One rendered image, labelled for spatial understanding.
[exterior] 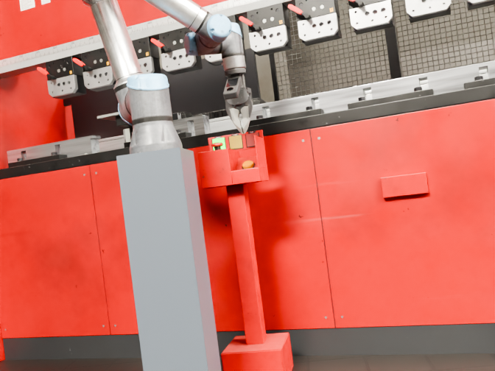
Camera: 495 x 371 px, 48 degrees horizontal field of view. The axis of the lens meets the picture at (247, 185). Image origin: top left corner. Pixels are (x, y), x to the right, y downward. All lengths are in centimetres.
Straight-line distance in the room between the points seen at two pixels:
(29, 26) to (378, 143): 172
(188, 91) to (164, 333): 166
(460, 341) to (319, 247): 56
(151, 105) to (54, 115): 176
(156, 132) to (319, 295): 90
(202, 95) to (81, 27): 69
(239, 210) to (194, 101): 118
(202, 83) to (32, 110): 92
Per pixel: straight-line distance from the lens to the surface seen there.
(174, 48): 240
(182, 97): 296
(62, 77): 269
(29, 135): 311
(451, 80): 211
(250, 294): 189
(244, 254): 187
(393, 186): 196
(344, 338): 210
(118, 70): 175
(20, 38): 288
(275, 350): 184
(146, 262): 154
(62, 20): 275
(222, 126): 256
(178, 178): 151
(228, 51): 187
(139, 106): 158
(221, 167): 182
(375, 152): 198
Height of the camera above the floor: 64
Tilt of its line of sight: level
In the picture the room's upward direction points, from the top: 7 degrees counter-clockwise
